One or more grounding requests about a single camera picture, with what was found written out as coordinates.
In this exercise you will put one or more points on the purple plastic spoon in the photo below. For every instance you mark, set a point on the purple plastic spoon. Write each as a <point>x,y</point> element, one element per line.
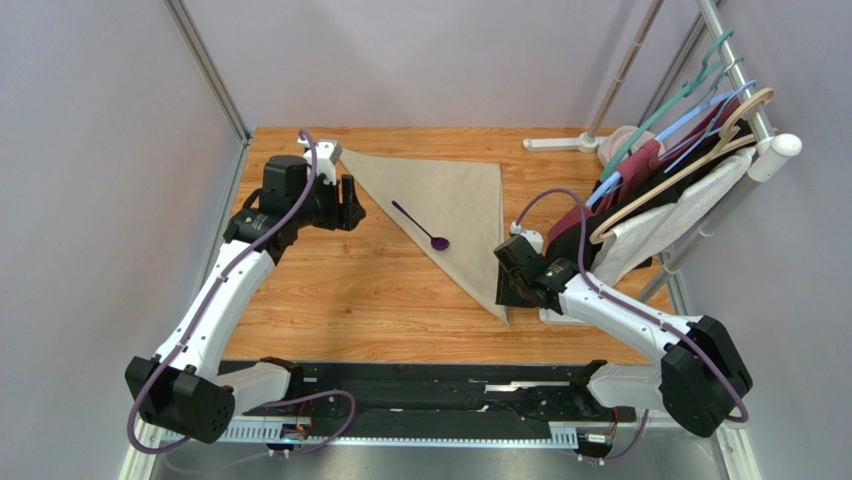
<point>436,242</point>

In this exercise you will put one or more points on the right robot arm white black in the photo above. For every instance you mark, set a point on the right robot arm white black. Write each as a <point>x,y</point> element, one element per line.
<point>695,373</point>

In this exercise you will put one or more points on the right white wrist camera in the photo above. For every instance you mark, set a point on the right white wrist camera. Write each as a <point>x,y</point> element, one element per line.
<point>534,238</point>

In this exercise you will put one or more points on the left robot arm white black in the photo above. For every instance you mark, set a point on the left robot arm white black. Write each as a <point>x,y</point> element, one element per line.
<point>213,313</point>

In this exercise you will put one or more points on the pink white garment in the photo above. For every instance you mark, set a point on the pink white garment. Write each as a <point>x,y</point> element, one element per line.
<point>614,141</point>

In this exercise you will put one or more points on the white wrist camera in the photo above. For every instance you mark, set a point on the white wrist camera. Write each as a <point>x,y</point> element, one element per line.
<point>328,153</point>
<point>534,238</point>

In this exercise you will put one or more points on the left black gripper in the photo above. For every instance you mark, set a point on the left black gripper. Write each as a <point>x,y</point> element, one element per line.
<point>347,215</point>

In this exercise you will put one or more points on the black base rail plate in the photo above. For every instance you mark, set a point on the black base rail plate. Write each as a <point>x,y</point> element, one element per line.
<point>411,402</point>

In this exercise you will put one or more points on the beige linen napkin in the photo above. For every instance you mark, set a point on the beige linen napkin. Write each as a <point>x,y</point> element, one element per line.
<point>458,200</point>

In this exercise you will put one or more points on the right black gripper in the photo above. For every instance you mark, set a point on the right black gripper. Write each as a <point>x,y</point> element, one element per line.
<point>514,267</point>

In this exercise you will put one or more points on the maroon garment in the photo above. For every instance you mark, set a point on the maroon garment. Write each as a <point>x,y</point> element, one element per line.
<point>649,160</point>

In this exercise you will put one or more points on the blue clothes hanger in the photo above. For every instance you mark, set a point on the blue clothes hanger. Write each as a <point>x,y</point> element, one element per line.
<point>612,183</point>

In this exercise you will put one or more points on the white towel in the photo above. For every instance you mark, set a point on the white towel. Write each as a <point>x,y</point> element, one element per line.
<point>635,240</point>

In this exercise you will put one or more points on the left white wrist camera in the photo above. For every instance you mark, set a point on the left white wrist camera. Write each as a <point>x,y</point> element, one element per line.
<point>328,153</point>

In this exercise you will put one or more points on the black garment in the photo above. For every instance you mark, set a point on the black garment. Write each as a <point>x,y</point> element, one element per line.
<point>565,237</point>

